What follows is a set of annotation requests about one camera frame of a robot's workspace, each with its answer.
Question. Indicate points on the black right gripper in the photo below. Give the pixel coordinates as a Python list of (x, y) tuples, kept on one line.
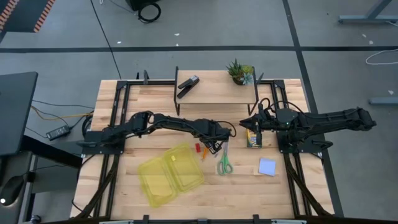
[(268, 122)]

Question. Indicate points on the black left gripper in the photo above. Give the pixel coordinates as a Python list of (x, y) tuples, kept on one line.
[(216, 132)]

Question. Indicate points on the green yellow crayon box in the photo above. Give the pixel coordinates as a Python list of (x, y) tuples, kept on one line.
[(251, 140)]

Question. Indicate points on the red eraser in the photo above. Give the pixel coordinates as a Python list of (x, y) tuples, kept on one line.
[(198, 147)]

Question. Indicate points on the pale blue sticky note pad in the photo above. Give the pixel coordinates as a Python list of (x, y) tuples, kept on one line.
[(267, 167)]

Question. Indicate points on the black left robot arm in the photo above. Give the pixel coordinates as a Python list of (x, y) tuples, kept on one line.
[(174, 123)]

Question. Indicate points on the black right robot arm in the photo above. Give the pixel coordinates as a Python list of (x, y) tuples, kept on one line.
[(335, 121)]

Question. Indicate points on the yellow translucent plastic case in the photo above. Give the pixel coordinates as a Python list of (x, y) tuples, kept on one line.
[(183, 168)]

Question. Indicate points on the wooden shelf with black legs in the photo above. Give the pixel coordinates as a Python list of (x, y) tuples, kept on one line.
[(217, 90)]

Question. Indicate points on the potted succulent plant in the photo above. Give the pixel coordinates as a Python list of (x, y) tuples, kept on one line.
[(239, 74)]

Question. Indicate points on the black stapler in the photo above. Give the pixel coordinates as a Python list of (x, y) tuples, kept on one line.
[(188, 84)]

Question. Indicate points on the grey desk foot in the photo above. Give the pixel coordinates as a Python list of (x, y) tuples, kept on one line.
[(384, 100)]

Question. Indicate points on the grey desk leg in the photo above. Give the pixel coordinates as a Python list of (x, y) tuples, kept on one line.
[(357, 19)]

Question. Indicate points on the black power adapter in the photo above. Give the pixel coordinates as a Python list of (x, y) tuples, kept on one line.
[(58, 132)]

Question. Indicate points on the black computer mouse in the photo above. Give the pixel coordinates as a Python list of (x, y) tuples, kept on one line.
[(11, 189)]

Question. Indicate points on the black mat with orange stripes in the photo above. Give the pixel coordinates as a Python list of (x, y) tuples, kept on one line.
[(25, 15)]

